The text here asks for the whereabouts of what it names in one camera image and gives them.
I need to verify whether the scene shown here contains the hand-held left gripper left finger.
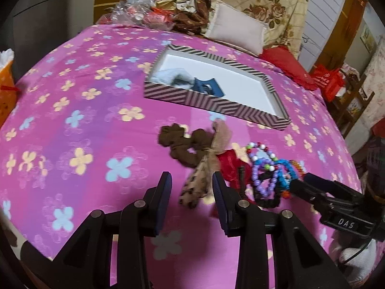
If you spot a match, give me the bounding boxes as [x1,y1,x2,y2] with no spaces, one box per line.
[51,171,173,289]

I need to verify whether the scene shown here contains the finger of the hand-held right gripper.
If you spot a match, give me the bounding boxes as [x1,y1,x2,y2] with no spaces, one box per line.
[289,179,331,214]
[303,173,365,201]

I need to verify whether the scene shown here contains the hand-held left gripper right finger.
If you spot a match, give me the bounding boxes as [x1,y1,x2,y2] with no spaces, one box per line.
[212,171,343,289]

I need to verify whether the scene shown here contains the rainbow bead bracelet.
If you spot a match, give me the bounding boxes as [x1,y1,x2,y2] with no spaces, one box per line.
[286,159,306,187]

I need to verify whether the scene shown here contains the blue bead bracelet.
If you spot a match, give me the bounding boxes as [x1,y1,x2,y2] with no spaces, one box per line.
[275,159,294,187]

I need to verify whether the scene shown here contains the beige leopard hair bow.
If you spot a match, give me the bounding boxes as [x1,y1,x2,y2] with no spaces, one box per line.
[178,120,233,209]

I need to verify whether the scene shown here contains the black spiral hair tie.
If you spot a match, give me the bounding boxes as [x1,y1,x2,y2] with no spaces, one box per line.
[254,171,291,208]

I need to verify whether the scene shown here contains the purple bead bracelet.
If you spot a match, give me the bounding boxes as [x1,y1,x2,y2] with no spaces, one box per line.
[251,157,279,197]

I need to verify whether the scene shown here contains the red bow hair clip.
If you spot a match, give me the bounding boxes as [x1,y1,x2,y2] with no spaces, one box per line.
[212,149,253,219]

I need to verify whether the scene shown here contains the white red green bead bracelet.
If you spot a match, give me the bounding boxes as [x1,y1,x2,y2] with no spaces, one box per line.
[245,142,279,172]

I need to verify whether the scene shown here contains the brown hair scrunchie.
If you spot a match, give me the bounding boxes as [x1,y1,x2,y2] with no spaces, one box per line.
[158,123,215,161]

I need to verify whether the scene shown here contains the striped cardboard box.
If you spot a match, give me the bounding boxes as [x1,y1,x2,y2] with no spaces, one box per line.
[144,45,292,131]

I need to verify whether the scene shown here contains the wooden chair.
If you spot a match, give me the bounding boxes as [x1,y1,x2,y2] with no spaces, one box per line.
[331,72,375,139]

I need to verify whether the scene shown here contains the red paper bag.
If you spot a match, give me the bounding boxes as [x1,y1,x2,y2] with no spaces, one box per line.
[311,65,345,102]

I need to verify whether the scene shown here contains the pink floral bedsheet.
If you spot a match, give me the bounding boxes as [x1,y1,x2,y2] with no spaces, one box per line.
[0,24,366,289]

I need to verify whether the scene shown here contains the floral cloth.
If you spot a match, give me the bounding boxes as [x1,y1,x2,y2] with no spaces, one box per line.
[361,51,385,136]

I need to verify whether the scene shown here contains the blue hair claw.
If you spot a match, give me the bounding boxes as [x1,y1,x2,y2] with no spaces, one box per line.
[189,77,225,98]

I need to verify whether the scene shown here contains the red pillow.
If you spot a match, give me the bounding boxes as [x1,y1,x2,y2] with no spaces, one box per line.
[259,46,319,91]

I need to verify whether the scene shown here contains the white fluffy hair scrunchie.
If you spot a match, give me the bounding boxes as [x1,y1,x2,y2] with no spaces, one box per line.
[149,68,196,90]

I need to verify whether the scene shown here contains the white pillow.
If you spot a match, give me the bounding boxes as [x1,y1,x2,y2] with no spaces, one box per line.
[205,1,270,56]

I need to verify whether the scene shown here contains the brown patterned blanket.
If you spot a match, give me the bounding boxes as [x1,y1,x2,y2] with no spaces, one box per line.
[173,9,211,35]

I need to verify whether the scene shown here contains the red packages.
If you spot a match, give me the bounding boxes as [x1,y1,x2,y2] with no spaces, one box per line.
[143,7,175,31]

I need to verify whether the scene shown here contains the orange plastic basket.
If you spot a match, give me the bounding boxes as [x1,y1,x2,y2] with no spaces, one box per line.
[0,59,19,130]

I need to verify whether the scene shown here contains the clear plastic bags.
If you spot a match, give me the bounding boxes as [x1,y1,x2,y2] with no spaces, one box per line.
[113,0,157,26]

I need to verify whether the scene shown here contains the grey refrigerator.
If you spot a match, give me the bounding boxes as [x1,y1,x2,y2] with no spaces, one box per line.
[12,0,97,64]

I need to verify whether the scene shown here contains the white plastic bag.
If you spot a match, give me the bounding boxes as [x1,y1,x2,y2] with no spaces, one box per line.
[0,49,15,67]

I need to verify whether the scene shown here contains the wall picture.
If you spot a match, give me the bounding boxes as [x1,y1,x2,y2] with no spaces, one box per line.
[360,26,376,52]

